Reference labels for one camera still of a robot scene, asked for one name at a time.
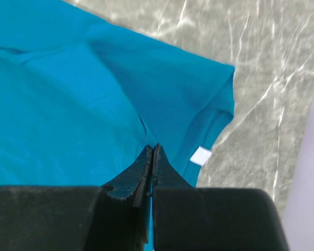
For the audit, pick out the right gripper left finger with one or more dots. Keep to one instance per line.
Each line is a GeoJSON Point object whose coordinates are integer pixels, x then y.
{"type": "Point", "coordinates": [114, 216]}

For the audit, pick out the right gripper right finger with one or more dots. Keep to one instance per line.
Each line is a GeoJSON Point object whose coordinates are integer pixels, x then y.
{"type": "Point", "coordinates": [189, 218]}

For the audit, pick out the blue t shirt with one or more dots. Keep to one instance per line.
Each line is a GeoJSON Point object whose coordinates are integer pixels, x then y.
{"type": "Point", "coordinates": [80, 97]}

